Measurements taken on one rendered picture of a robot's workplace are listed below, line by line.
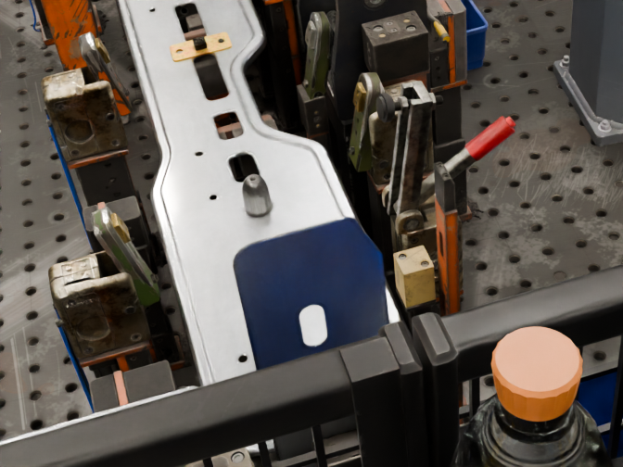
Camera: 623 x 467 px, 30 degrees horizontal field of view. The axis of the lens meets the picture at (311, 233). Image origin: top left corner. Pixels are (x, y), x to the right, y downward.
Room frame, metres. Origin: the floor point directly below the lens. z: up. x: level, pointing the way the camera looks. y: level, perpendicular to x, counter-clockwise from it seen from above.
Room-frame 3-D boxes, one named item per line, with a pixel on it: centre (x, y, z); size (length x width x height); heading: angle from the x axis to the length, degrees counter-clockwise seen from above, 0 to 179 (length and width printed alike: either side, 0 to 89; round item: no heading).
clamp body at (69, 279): (0.90, 0.25, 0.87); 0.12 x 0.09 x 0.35; 99
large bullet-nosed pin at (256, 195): (1.00, 0.06, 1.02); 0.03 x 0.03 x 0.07
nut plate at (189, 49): (1.33, 0.11, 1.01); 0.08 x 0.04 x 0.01; 99
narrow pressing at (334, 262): (0.61, 0.01, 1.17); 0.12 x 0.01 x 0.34; 99
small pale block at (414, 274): (0.82, -0.10, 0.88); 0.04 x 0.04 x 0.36; 9
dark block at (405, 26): (1.15, -0.14, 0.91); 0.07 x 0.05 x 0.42; 99
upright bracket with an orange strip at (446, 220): (0.80, -0.13, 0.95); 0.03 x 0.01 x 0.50; 9
